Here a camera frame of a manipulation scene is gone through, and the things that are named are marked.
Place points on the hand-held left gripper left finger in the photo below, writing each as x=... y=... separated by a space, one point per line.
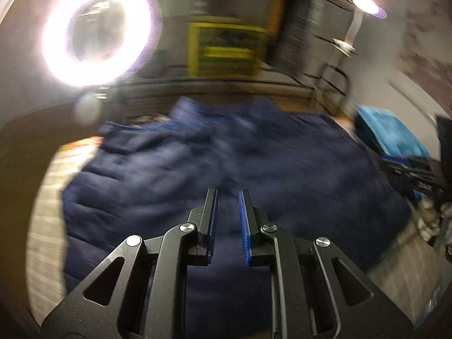
x=212 y=226

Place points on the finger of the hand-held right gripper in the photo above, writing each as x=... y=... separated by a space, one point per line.
x=413 y=176

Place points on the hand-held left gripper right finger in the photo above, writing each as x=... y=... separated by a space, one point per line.
x=244 y=226

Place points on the navy puffer jacket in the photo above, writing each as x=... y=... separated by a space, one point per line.
x=247 y=155

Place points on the person's right hand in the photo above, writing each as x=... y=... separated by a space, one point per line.
x=432 y=219

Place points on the light blue jacket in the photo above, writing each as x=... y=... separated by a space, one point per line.
x=388 y=130

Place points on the white clip lamp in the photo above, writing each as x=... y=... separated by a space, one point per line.
x=365 y=3

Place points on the grey plaid bed blanket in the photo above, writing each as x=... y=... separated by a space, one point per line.
x=46 y=236

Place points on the yellow printed box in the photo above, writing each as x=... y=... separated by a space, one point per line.
x=226 y=49

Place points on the landscape wall scroll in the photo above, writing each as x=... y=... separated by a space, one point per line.
x=423 y=53

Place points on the black metal stool frame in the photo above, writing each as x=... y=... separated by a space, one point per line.
x=339 y=81

